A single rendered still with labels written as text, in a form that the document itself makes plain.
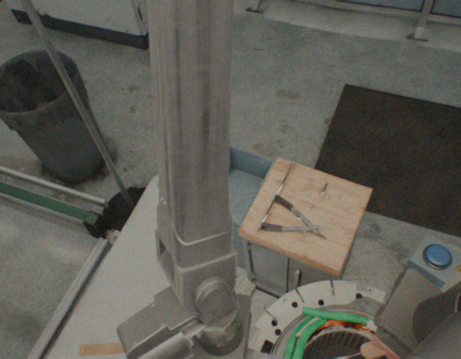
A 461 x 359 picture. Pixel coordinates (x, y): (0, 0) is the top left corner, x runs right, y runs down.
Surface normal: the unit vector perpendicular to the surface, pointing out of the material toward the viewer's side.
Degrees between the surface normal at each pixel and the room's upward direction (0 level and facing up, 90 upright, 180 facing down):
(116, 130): 0
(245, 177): 0
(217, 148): 74
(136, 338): 18
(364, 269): 0
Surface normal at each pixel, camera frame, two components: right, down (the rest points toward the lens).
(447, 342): -0.33, -0.90
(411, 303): 0.24, -0.44
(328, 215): -0.09, -0.56
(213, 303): 0.46, 0.48
